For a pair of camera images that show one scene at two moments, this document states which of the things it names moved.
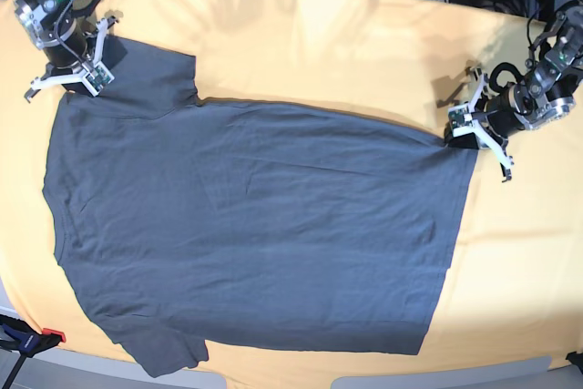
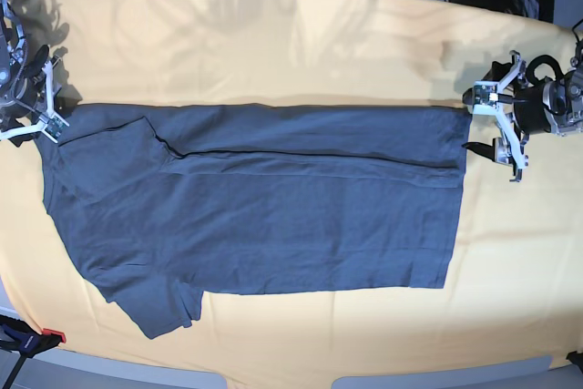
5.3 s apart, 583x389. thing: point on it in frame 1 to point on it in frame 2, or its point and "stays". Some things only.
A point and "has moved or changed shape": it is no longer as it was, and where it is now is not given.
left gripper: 68,57 to 29,90
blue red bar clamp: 21,336 stays
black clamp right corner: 576,358 stays
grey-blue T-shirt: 182,220 has moved or changed shape
